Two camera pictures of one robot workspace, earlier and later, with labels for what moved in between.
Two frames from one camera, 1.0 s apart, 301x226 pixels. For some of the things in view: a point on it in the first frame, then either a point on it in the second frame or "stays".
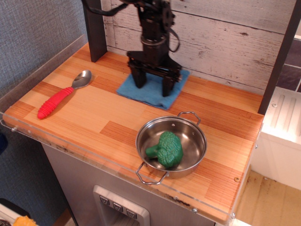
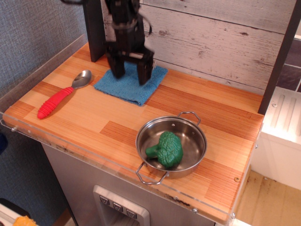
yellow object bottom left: x=24 y=221 stays
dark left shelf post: x=95 y=30 stays
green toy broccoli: x=168 y=150 stays
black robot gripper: x=154 y=58 → x=129 y=43
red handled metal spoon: x=82 y=79 stays
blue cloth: x=152 y=93 → x=128 y=88
